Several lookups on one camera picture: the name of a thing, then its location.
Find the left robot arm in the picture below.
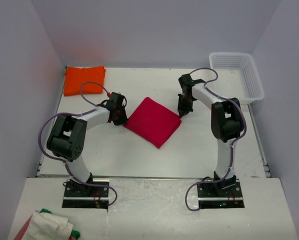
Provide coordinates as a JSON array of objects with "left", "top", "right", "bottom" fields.
[{"left": 43, "top": 92, "right": 128, "bottom": 197}]

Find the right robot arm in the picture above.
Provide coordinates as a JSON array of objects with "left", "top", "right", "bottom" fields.
[{"left": 177, "top": 74, "right": 245, "bottom": 197}]

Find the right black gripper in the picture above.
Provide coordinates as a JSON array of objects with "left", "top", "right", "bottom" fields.
[{"left": 178, "top": 93, "right": 196, "bottom": 119}]

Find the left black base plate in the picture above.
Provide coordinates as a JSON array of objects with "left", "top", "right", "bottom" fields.
[{"left": 62, "top": 179, "right": 110, "bottom": 210}]

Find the pink cloth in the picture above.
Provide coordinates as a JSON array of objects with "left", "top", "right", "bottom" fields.
[{"left": 14, "top": 217, "right": 32, "bottom": 240}]

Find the folded orange t shirt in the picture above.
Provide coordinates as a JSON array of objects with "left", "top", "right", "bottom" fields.
[{"left": 63, "top": 66, "right": 106, "bottom": 97}]

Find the magenta t shirt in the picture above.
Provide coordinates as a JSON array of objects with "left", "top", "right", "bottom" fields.
[{"left": 124, "top": 97, "right": 182, "bottom": 149}]

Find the white plastic basket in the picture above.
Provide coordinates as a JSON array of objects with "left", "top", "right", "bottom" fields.
[{"left": 208, "top": 52, "right": 265, "bottom": 105}]

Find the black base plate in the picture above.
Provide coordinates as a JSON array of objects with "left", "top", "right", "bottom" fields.
[
  {"left": 62, "top": 179, "right": 110, "bottom": 210},
  {"left": 197, "top": 180, "right": 245, "bottom": 210}
]

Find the cream white cloth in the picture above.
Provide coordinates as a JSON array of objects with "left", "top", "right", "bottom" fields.
[{"left": 21, "top": 211, "right": 74, "bottom": 240}]

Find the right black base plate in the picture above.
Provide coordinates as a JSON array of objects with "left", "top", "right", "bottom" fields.
[{"left": 197, "top": 180, "right": 245, "bottom": 210}]

